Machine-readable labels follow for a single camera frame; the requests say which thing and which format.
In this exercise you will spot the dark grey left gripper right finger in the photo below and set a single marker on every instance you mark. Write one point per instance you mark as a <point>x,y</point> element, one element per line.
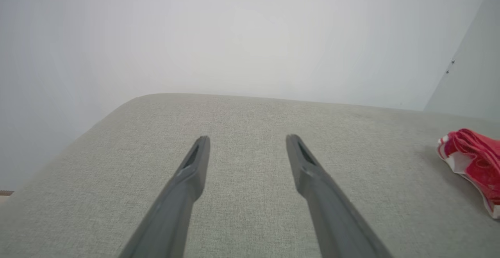
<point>336,219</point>

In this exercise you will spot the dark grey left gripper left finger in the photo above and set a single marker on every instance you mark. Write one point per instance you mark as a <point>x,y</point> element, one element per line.
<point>175,211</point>

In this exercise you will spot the red white Bulls jersey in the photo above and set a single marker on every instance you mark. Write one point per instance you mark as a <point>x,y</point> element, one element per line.
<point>478,160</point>

